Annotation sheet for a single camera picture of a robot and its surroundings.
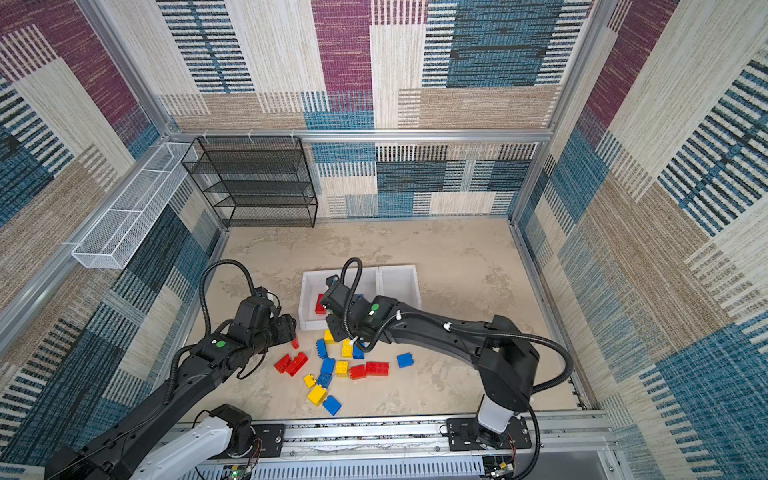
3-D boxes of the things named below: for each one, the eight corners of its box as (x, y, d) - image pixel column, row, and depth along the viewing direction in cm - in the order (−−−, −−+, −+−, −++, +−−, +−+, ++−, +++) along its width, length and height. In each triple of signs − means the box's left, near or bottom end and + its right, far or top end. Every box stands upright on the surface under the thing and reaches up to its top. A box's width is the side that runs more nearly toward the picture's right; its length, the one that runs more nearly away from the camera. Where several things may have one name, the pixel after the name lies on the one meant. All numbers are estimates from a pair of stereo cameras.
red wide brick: (366, 376, 85) (366, 373, 83) (367, 364, 87) (366, 361, 85) (390, 376, 85) (390, 373, 83) (390, 364, 87) (390, 361, 85)
